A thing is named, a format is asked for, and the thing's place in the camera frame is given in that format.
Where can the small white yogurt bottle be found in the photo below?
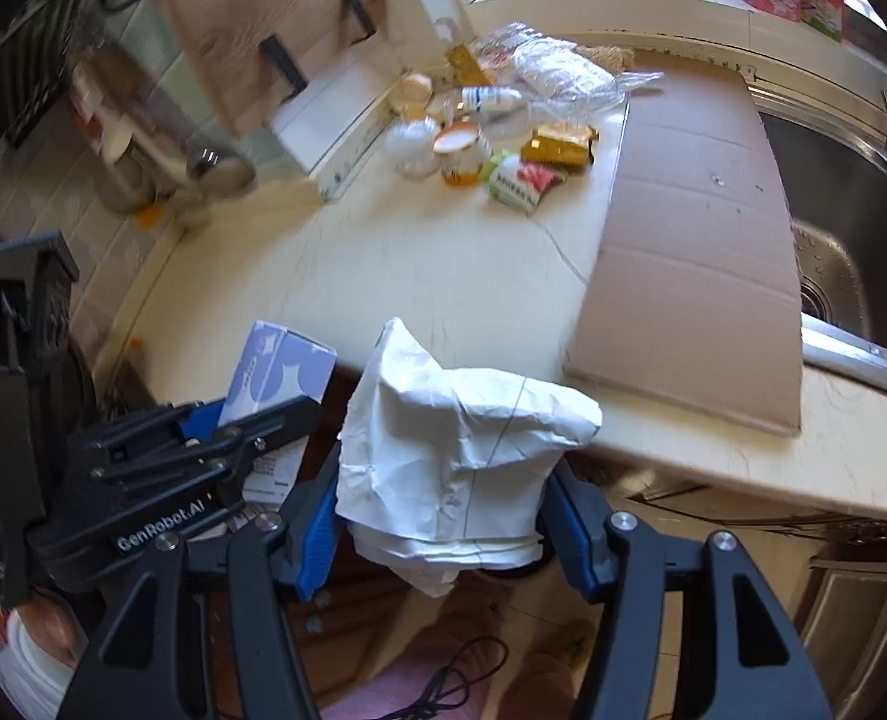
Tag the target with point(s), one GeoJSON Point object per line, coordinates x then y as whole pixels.
{"type": "Point", "coordinates": [489, 100]}

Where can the flat brown cardboard sheet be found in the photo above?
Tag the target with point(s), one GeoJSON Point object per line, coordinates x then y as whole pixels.
{"type": "Point", "coordinates": [694, 297]}

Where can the light blue carton box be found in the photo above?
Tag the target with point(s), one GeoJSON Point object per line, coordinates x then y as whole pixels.
{"type": "Point", "coordinates": [276, 365]}

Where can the clear plastic wrapper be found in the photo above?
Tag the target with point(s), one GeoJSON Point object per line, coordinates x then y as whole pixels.
{"type": "Point", "coordinates": [566, 80]}

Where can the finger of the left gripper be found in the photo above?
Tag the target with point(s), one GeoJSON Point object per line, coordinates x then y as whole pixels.
{"type": "Point", "coordinates": [188, 419]}
{"type": "Point", "coordinates": [263, 427]}

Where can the stainless steel sink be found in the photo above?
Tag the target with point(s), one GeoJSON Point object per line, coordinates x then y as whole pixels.
{"type": "Point", "coordinates": [835, 179]}

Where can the gold foil snack wrapper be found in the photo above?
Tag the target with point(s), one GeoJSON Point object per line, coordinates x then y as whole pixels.
{"type": "Point", "coordinates": [563, 145]}

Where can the green white snack packet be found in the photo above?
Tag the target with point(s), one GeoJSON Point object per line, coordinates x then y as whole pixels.
{"type": "Point", "coordinates": [518, 183]}

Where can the white paper bag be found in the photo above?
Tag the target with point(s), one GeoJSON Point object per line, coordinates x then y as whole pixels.
{"type": "Point", "coordinates": [442, 471]}

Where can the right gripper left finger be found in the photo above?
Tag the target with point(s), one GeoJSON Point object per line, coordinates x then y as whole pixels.
{"type": "Point", "coordinates": [151, 654]}

